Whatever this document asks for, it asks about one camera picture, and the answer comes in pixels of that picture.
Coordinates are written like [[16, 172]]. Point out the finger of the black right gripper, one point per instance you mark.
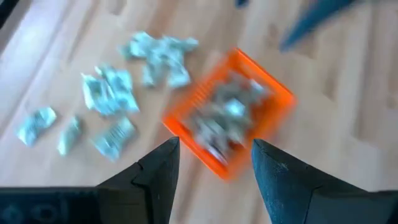
[[314, 21], [241, 2]]

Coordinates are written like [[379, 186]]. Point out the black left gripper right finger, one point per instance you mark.
[[289, 193]]

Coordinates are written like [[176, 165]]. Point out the orange plastic slotted bin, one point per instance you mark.
[[273, 93]]

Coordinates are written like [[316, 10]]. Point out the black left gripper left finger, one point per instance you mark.
[[155, 186]]

